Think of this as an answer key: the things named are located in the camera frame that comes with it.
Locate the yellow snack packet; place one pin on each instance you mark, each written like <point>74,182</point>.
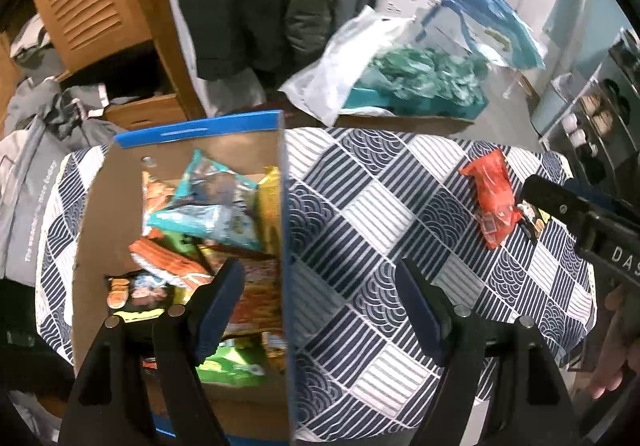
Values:
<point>270,206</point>

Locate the teal snack packet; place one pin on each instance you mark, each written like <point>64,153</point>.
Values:
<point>200,221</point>
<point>210,178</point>

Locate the person's right hand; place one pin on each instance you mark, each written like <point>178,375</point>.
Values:
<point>615,356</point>

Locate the black snack packet orange print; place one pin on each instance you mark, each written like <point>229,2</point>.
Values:
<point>135,293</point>

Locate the olive green jacket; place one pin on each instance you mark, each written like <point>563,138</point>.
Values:
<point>310,1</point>

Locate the teal plastic bag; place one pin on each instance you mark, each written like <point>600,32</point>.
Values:
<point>425,76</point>

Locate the blue plastic bag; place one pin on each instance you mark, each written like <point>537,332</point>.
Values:
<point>490,16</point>

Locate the navy white patterned tablecloth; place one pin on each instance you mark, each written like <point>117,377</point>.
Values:
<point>375,206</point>

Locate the white plastic bag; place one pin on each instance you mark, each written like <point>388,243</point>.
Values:
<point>340,66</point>

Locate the grey white folded clothes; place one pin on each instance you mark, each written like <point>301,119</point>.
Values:
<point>35,46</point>

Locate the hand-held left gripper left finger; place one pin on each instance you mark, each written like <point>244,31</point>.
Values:
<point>220,306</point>

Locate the orange white striped snack packet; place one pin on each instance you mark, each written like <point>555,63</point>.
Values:
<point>165,261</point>

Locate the wooden louvered cabinet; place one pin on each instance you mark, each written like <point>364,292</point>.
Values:
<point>90,1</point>

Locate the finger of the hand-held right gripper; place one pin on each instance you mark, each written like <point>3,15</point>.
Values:
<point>550,198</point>
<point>595,196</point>

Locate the cardboard box with blue rim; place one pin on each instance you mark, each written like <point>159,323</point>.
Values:
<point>100,206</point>

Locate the grey fabric storage bag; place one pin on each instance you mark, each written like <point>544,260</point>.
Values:
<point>30,206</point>

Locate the small black snack packet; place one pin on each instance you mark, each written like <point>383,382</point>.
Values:
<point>532,221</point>

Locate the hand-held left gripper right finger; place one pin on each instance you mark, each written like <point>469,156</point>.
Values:
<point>420,311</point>

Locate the red orange snack packet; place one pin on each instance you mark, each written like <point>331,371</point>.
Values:
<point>492,196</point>

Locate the grey clothes pile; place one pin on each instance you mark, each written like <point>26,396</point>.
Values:
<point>40,101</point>

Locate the metal shelf rack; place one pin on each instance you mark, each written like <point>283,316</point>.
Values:
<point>615,91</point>

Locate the black coat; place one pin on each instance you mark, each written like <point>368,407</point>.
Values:
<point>225,1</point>

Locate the green snack packet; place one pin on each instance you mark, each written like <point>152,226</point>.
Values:
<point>230,366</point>

